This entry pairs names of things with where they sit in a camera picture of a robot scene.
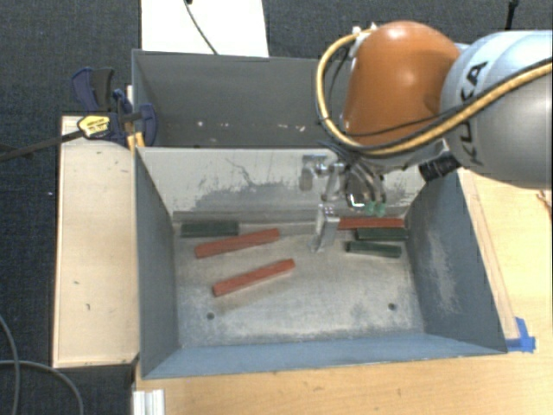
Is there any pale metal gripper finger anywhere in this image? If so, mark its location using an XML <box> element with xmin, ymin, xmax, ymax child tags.
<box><xmin>321</xmin><ymin>206</ymin><xmax>341</xmax><ymax>250</ymax></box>
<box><xmin>308</xmin><ymin>205</ymin><xmax>328</xmax><ymax>254</ymax></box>

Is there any red-brown flat block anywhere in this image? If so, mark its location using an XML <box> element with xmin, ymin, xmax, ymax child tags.
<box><xmin>194</xmin><ymin>227</ymin><xmax>282</xmax><ymax>260</ymax></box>
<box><xmin>336</xmin><ymin>216</ymin><xmax>406</xmax><ymax>232</ymax></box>
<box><xmin>211</xmin><ymin>258</ymin><xmax>297</xmax><ymax>299</ymax></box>

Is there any dark green flat block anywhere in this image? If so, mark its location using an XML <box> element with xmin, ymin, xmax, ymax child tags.
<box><xmin>354</xmin><ymin>227</ymin><xmax>410</xmax><ymax>242</ymax></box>
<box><xmin>180</xmin><ymin>220</ymin><xmax>240</xmax><ymax>239</ymax></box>
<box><xmin>345</xmin><ymin>240</ymin><xmax>404</xmax><ymax>259</ymax></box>

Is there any grey metal bin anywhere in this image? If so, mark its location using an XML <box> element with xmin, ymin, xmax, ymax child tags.
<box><xmin>130</xmin><ymin>48</ymin><xmax>509</xmax><ymax>381</ymax></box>

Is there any black cylinder on white bracket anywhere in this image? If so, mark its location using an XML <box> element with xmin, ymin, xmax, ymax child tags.
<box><xmin>417</xmin><ymin>144</ymin><xmax>462</xmax><ymax>183</ymax></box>

